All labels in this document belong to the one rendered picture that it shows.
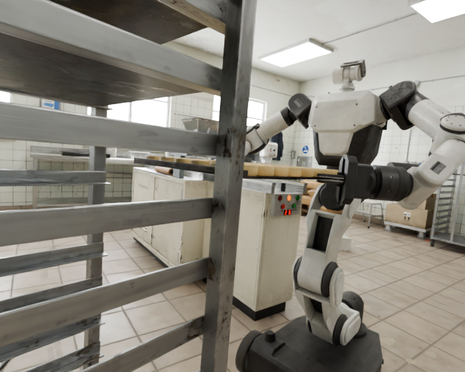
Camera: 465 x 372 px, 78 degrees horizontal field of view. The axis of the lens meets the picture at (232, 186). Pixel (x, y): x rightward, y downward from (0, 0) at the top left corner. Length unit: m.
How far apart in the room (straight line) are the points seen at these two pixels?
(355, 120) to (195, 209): 0.91
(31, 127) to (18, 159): 4.81
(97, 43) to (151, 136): 0.10
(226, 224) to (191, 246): 1.95
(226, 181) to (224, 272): 0.13
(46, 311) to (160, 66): 0.28
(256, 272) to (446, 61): 4.97
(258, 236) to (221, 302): 1.39
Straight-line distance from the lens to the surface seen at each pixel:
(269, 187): 1.74
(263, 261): 1.86
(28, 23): 0.32
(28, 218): 0.31
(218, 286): 0.44
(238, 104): 0.40
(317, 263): 1.24
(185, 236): 2.30
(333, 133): 1.25
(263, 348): 1.49
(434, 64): 6.09
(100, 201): 0.79
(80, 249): 0.80
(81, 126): 0.32
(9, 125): 0.30
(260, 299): 1.96
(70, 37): 0.33
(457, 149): 0.98
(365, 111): 1.22
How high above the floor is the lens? 1.04
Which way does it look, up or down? 6 degrees down
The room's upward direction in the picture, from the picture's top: 5 degrees clockwise
